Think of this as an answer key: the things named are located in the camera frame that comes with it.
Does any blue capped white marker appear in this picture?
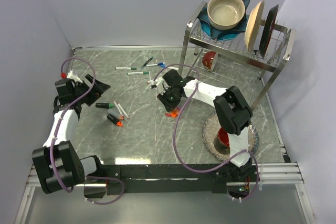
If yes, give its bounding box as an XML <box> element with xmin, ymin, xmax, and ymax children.
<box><xmin>157</xmin><ymin>62</ymin><xmax>166</xmax><ymax>68</ymax></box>

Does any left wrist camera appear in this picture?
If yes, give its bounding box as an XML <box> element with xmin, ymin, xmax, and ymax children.
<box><xmin>60</xmin><ymin>70</ymin><xmax>82</xmax><ymax>83</ymax></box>

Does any red black mug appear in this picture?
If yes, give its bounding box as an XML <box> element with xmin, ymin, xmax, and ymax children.
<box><xmin>213</xmin><ymin>127</ymin><xmax>230</xmax><ymax>155</ymax></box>

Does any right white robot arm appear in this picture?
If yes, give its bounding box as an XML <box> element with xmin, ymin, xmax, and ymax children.
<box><xmin>150</xmin><ymin>69</ymin><xmax>253</xmax><ymax>181</ymax></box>

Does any green capped marker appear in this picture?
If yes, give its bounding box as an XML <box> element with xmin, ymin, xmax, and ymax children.
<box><xmin>115</xmin><ymin>67</ymin><xmax>137</xmax><ymax>70</ymax></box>
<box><xmin>127</xmin><ymin>71</ymin><xmax>150</xmax><ymax>76</ymax></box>

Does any small red bowl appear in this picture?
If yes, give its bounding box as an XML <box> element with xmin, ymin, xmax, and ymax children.
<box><xmin>202</xmin><ymin>51</ymin><xmax>218</xmax><ymax>71</ymax></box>

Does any black orange highlighter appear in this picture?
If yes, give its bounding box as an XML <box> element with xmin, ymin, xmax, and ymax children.
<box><xmin>107</xmin><ymin>114</ymin><xmax>123</xmax><ymax>127</ymax></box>

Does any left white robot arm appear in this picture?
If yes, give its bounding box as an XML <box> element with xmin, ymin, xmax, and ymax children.
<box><xmin>32</xmin><ymin>74</ymin><xmax>111</xmax><ymax>194</ymax></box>

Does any orange highlighter cap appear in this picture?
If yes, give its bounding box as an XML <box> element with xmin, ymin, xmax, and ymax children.
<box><xmin>170</xmin><ymin>111</ymin><xmax>178</xmax><ymax>118</ymax></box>

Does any speckled grey plate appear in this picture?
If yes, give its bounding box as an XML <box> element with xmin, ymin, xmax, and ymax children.
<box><xmin>202</xmin><ymin>112</ymin><xmax>259</xmax><ymax>162</ymax></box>

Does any steel dish rack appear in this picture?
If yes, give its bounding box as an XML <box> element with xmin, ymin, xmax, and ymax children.
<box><xmin>180</xmin><ymin>1</ymin><xmax>297</xmax><ymax>109</ymax></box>

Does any black plate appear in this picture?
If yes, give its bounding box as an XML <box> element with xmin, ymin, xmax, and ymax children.
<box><xmin>259</xmin><ymin>4</ymin><xmax>279</xmax><ymax>58</ymax></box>

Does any beige plate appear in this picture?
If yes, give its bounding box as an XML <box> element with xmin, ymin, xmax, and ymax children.
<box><xmin>244</xmin><ymin>0</ymin><xmax>265</xmax><ymax>52</ymax></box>

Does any black green highlighter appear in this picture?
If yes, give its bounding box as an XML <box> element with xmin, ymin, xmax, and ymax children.
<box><xmin>95</xmin><ymin>103</ymin><xmax>114</xmax><ymax>109</ymax></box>

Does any beige ceramic bowl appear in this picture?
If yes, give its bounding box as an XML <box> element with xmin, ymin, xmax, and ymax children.
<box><xmin>207</xmin><ymin>0</ymin><xmax>246</xmax><ymax>30</ymax></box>

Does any black base bar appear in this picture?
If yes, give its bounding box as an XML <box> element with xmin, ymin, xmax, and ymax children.
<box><xmin>85</xmin><ymin>163</ymin><xmax>259</xmax><ymax>196</ymax></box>

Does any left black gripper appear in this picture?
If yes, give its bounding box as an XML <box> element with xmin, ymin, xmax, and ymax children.
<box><xmin>72</xmin><ymin>74</ymin><xmax>110</xmax><ymax>106</ymax></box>

